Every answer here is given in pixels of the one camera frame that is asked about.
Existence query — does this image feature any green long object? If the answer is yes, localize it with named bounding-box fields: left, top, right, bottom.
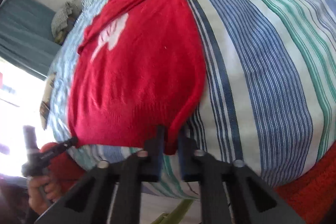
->
left=152, top=199, right=195, bottom=224

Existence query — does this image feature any person's left hand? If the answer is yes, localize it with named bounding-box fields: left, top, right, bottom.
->
left=28, top=175, right=63, bottom=207

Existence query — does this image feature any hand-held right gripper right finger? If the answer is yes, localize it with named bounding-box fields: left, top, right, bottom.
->
left=178, top=130, right=306, bottom=224

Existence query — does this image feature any striped cloth pile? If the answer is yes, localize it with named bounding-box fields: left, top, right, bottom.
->
left=51, top=2, right=79, bottom=45

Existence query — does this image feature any red sweater with white print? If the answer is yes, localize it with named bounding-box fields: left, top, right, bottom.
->
left=67, top=0, right=208, bottom=156

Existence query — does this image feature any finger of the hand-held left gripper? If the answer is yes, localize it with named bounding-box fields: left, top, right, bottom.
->
left=52, top=136, right=79, bottom=157

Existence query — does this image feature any striped bedspread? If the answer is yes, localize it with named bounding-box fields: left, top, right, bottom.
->
left=39, top=0, right=336, bottom=199

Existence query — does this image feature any teal curtain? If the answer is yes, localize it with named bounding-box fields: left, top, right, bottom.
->
left=0, top=0, right=62, bottom=80

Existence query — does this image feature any red shaggy rug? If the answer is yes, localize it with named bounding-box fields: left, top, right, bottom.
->
left=273, top=151, right=336, bottom=224

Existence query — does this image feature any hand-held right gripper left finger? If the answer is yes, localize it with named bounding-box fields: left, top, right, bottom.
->
left=34, top=126, right=166, bottom=224

